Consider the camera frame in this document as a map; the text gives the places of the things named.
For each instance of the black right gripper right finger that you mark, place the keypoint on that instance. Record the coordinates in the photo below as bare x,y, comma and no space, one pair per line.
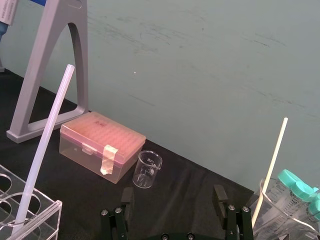
236,222

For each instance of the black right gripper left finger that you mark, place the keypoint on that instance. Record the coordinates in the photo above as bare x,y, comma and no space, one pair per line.
120,222

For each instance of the white stirring rod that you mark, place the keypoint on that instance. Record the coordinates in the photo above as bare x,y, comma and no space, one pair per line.
277,150

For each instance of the large glass beaker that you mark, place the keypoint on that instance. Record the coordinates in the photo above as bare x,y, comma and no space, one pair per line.
272,225

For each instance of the small glass beaker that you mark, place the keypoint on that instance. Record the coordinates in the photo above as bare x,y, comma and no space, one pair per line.
146,172

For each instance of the black table cloth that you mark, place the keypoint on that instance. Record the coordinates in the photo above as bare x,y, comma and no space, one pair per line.
180,190

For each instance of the beige tape strip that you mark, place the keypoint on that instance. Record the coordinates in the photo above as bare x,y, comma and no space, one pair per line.
108,157

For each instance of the teal capped clear tube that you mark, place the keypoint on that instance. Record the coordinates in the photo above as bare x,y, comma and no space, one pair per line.
315,202
287,178
303,191

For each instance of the clear acrylic tube rack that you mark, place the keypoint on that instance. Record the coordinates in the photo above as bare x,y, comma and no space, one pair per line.
48,222

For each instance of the pink pipette tip box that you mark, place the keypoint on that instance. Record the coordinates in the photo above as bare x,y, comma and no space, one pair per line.
82,147

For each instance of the translucent plastic tube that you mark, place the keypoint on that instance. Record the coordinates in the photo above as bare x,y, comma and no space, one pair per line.
50,125

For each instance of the grey pipette stand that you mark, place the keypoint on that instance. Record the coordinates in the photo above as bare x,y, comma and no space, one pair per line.
37,75

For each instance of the blue and white pipette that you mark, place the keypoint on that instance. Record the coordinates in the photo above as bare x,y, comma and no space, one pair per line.
7,12

